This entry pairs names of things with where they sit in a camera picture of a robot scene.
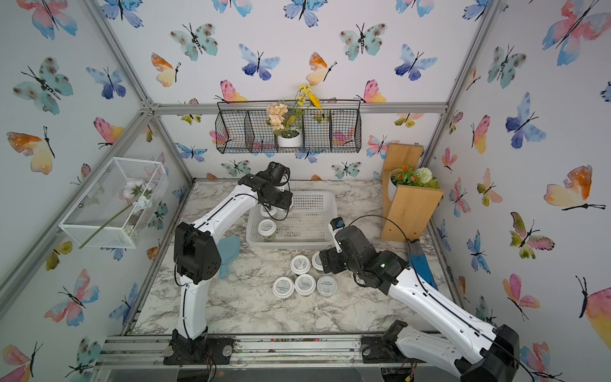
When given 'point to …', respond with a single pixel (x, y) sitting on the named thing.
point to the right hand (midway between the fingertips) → (333, 249)
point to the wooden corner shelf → (406, 216)
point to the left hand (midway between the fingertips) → (286, 196)
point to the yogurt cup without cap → (327, 286)
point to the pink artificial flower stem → (136, 193)
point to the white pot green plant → (406, 176)
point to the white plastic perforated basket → (311, 222)
